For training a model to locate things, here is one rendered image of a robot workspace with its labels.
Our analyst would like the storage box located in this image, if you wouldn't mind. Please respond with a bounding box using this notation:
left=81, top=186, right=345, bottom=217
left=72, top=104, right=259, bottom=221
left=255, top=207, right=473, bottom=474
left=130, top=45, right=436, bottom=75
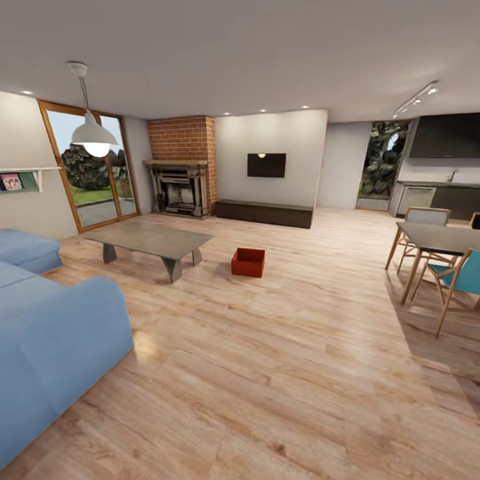
left=231, top=247, right=265, bottom=278

